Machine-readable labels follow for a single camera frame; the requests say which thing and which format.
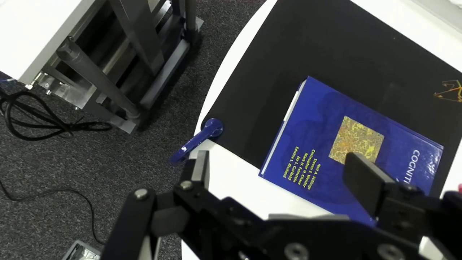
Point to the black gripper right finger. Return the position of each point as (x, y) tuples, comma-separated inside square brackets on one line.
[(379, 193)]

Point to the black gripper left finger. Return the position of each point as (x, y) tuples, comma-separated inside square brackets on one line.
[(138, 218)]

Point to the blue hardcover book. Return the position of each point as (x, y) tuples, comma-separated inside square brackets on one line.
[(312, 125)]

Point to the grey floor device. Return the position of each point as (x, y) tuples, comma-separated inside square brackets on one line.
[(81, 252)]

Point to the blue table clamp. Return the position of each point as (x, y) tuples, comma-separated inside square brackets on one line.
[(206, 131)]

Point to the black table mat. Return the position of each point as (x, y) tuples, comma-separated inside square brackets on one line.
[(336, 44)]

